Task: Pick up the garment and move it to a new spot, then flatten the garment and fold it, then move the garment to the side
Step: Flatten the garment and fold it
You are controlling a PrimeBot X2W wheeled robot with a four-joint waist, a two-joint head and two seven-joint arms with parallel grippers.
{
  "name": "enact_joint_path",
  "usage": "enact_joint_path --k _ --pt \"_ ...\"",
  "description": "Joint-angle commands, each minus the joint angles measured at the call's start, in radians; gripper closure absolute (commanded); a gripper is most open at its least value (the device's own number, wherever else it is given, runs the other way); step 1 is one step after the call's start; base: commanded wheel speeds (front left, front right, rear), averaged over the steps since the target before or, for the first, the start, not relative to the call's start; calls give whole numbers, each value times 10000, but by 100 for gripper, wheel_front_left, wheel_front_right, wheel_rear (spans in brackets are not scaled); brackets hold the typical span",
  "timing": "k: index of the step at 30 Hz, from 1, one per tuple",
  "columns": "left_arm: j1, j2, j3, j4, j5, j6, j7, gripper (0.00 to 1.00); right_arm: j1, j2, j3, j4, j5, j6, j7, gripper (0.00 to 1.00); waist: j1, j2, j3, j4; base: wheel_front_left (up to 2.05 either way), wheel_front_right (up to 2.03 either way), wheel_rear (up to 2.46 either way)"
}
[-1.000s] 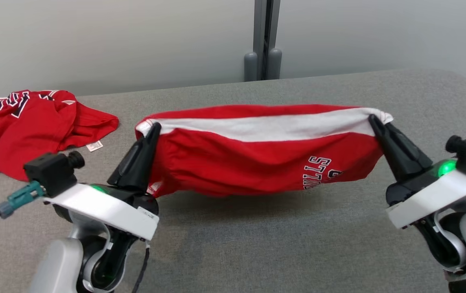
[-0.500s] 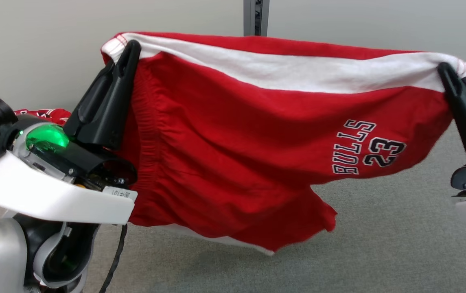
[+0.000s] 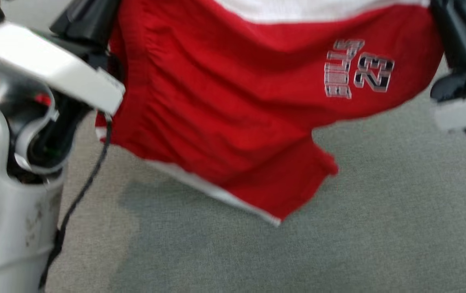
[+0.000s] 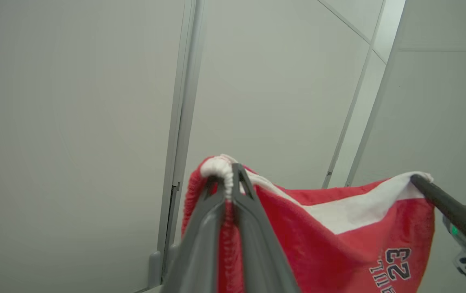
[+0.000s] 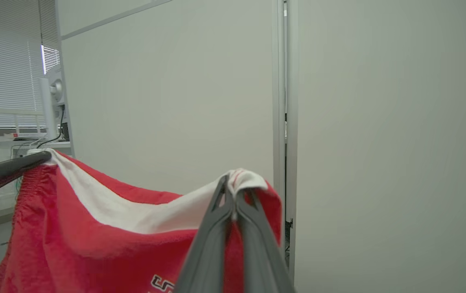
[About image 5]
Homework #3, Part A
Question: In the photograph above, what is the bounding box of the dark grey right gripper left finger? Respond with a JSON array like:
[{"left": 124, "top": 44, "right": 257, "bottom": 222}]
[{"left": 174, "top": 174, "right": 235, "bottom": 293}]

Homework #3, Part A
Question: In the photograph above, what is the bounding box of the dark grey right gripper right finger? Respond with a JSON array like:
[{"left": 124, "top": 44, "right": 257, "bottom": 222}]
[{"left": 235, "top": 189, "right": 297, "bottom": 293}]

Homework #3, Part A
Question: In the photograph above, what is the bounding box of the red garment stack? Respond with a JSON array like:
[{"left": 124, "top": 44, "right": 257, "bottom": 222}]
[{"left": 0, "top": 149, "right": 284, "bottom": 293}]

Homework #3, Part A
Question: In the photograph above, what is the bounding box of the white desk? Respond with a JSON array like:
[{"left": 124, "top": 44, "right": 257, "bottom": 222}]
[{"left": 0, "top": 140, "right": 72, "bottom": 157}]

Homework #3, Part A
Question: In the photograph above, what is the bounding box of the white computer monitor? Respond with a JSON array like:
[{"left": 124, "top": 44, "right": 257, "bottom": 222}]
[{"left": 39, "top": 63, "right": 70, "bottom": 141}]

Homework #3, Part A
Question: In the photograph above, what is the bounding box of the white window blind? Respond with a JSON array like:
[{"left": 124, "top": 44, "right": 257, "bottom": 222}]
[{"left": 0, "top": 0, "right": 60, "bottom": 130}]

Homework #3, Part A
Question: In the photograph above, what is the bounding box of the black monitor cable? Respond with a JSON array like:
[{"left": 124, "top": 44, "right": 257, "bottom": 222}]
[{"left": 37, "top": 105, "right": 66, "bottom": 149}]

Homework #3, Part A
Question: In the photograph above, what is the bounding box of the grey metal partition post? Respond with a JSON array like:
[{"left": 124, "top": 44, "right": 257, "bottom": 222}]
[{"left": 273, "top": 0, "right": 299, "bottom": 281}]

